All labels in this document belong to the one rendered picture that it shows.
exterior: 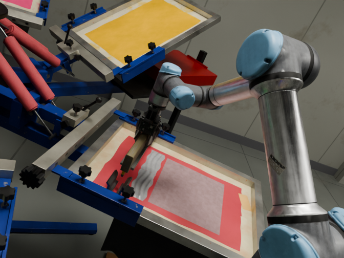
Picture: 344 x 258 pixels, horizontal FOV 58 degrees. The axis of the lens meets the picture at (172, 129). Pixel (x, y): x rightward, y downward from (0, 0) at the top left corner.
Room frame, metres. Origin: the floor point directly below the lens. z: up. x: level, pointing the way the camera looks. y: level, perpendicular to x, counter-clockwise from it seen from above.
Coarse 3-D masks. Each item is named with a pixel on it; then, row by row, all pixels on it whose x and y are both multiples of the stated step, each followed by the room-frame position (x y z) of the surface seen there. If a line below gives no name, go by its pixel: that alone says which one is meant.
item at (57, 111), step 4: (48, 104) 1.11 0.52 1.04; (40, 108) 1.07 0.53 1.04; (44, 108) 1.08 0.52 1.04; (48, 108) 1.09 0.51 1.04; (52, 108) 1.10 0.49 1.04; (56, 108) 1.11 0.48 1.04; (40, 112) 1.07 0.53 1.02; (44, 112) 1.07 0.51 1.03; (48, 112) 1.07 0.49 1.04; (52, 112) 1.07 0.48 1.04; (56, 112) 1.09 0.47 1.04; (60, 112) 1.10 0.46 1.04; (64, 112) 1.11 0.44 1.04; (40, 116) 1.07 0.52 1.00; (44, 116) 1.07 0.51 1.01; (48, 116) 1.07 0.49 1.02; (52, 116) 1.07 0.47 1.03; (56, 116) 1.07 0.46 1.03; (60, 116) 1.07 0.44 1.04; (48, 120) 1.07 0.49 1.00; (52, 120) 1.07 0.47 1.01; (64, 128) 1.07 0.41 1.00; (68, 128) 1.07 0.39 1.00; (72, 128) 1.07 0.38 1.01
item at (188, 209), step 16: (112, 160) 1.06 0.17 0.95; (128, 176) 1.01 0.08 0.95; (160, 192) 1.00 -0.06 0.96; (176, 192) 1.04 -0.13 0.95; (160, 208) 0.91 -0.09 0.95; (176, 208) 0.95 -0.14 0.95; (192, 208) 0.99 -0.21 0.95; (208, 208) 1.03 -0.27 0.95; (224, 208) 1.08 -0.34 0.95; (192, 224) 0.90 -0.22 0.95; (208, 224) 0.94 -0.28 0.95; (224, 224) 0.98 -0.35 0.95; (240, 224) 1.02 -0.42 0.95; (224, 240) 0.90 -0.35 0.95; (240, 240) 0.93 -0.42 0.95
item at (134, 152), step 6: (138, 138) 1.03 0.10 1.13; (144, 138) 1.04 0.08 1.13; (138, 144) 0.98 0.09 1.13; (144, 144) 1.07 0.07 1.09; (132, 150) 0.93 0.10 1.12; (138, 150) 0.95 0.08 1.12; (126, 156) 0.90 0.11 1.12; (132, 156) 0.90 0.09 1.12; (126, 162) 0.90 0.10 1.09; (132, 162) 0.91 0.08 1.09; (120, 168) 0.90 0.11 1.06; (126, 168) 0.90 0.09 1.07
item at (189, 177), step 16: (128, 144) 1.22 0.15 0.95; (144, 160) 1.16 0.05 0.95; (176, 160) 1.27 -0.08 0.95; (160, 176) 1.10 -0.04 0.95; (176, 176) 1.15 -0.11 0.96; (192, 176) 1.20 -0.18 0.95; (208, 176) 1.26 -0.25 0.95; (192, 192) 1.09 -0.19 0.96; (208, 192) 1.13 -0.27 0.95; (224, 192) 1.19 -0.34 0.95; (240, 192) 1.24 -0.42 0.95; (240, 208) 1.13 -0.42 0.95
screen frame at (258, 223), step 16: (112, 128) 1.23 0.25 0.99; (128, 128) 1.35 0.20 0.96; (96, 144) 1.07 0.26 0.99; (160, 144) 1.34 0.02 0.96; (176, 144) 1.35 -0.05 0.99; (80, 160) 0.93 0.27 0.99; (208, 160) 1.34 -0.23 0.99; (240, 176) 1.33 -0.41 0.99; (256, 192) 1.25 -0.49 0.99; (256, 208) 1.13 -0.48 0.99; (144, 224) 0.79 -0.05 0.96; (160, 224) 0.80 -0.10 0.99; (256, 224) 1.02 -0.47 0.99; (176, 240) 0.79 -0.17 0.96; (192, 240) 0.79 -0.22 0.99; (208, 240) 0.82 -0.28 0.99; (256, 240) 0.94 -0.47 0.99; (208, 256) 0.79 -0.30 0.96; (224, 256) 0.79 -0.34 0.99; (240, 256) 0.81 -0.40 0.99
